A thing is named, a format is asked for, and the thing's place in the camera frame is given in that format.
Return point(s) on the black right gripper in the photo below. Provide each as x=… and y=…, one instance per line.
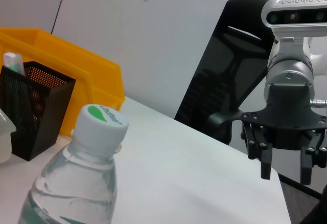
x=288, y=116

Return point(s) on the clear green-label water bottle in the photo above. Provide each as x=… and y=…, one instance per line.
x=76, y=178

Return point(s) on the green pen with white cap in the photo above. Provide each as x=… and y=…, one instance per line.
x=12, y=61

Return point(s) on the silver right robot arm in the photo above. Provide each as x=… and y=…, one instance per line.
x=291, y=65

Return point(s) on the black mesh pen holder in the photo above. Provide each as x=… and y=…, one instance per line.
x=38, y=111

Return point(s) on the pale green wavy fruit bowl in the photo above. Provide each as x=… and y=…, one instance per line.
x=5, y=137

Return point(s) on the yellow plastic storage bin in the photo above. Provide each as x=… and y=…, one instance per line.
x=76, y=60

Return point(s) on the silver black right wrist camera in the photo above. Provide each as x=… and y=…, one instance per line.
x=293, y=14

